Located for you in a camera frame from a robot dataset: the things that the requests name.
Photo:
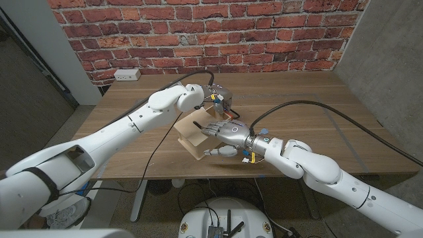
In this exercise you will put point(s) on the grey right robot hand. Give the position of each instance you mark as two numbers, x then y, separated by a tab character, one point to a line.
231	132

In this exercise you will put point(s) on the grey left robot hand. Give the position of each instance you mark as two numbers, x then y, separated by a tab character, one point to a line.
223	93

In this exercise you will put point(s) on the wooden drawer with red front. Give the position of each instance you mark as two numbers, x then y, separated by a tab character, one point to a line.
218	114

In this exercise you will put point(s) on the wooden box with slot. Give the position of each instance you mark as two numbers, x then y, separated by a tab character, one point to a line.
190	137

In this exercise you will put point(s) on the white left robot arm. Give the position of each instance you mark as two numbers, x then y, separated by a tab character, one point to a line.
109	139

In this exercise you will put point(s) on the white robot base with antennas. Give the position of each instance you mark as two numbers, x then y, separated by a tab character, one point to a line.
195	218

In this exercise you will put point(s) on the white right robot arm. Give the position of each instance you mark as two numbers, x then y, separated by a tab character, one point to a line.
324	172

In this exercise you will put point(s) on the black round floor device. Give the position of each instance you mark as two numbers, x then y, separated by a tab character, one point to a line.
159	186

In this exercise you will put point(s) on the white power outlet strip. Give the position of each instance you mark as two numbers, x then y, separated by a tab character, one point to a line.
127	74

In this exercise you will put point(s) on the white table leg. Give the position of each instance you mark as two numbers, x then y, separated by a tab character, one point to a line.
309	198
138	201

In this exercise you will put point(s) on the black power adapter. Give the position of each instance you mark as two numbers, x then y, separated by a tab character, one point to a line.
293	232

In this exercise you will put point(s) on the grey sneaker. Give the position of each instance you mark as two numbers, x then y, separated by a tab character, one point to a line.
67	215

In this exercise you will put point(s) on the white robot chest shell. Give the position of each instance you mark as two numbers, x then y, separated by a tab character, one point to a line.
66	234

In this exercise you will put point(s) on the person's bare leg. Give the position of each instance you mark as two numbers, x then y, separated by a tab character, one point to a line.
31	222

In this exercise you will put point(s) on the printed brick wall backdrop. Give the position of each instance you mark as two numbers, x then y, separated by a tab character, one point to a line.
281	33

